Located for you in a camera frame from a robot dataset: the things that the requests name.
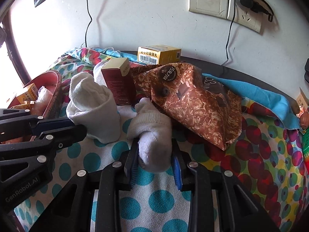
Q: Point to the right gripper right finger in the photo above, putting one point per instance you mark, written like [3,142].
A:
[179,162]

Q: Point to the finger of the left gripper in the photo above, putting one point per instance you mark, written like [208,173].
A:
[55,124]

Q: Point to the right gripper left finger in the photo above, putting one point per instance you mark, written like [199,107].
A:
[131,165]

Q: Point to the clear plastic bag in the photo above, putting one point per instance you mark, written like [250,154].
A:
[44,97]

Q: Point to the large white sock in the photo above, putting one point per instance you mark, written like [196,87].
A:
[93,106]

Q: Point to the tall yellow medicine box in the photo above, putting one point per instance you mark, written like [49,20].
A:
[28,93]

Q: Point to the brown chocolate snack bag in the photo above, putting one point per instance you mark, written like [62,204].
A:
[201,104]

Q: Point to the dark red small box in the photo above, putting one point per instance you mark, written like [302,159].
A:
[116,73]

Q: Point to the polka dot tablecloth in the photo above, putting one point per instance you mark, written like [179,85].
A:
[259,183]

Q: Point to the small yellow medicine box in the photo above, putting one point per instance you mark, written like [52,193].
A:
[158,54]

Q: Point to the red green toy packet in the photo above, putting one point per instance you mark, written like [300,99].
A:
[305,144]

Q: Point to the small cardboard tag box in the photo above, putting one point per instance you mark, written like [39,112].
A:
[302,102]

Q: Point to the black clip device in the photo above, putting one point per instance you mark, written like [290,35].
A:
[306,76]

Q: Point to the white wall socket plate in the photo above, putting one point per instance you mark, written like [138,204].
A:
[224,9]

